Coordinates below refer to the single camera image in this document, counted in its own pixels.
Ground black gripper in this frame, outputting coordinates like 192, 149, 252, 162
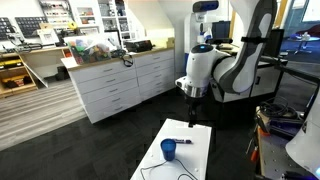
185, 96, 201, 128

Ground purple and white marker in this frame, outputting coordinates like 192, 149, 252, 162
172, 138, 193, 145

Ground blue plastic cup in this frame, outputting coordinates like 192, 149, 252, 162
160, 138, 177, 162

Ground white spray bottle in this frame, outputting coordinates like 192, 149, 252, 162
203, 27, 213, 44

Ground white drawer cabinet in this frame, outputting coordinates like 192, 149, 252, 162
67, 47, 177, 125

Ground robot mounting table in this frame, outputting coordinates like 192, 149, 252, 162
256, 114, 320, 180

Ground dark blue flat box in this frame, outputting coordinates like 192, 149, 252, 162
268, 118, 304, 133

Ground black box device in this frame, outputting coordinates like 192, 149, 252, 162
124, 39, 154, 53

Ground small dark monitor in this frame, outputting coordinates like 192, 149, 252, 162
211, 20, 232, 43

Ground large black monitor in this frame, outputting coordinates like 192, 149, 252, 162
263, 29, 285, 58

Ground clear bag of colourful items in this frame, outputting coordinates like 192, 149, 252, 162
63, 34, 113, 65

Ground round glass table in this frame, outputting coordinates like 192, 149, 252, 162
288, 31, 320, 56

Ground black bag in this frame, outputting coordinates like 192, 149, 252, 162
54, 64, 71, 82

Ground white shelf unit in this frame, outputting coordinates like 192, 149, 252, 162
69, 0, 146, 46

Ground wooden workbench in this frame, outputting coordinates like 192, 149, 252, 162
0, 45, 71, 99

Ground white slanted panel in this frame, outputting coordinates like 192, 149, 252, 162
21, 59, 50, 89

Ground white framed paper sign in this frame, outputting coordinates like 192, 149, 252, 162
36, 28, 60, 46

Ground black tool pegboard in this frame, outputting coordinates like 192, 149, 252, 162
14, 16, 48, 38

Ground yellow and black tool case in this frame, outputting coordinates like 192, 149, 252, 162
0, 59, 24, 70

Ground thin black table cable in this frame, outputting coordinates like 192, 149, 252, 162
139, 158, 199, 180

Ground orange handled screwdriver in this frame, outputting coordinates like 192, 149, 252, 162
249, 146, 260, 164

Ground coil of black cables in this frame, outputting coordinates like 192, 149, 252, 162
258, 99, 299, 120

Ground black headphones with cable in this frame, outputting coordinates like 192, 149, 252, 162
110, 49, 135, 68

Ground black aluminium frame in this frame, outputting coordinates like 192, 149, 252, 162
259, 55, 320, 121

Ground wall mounted parts organizer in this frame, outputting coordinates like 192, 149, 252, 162
39, 0, 74, 31

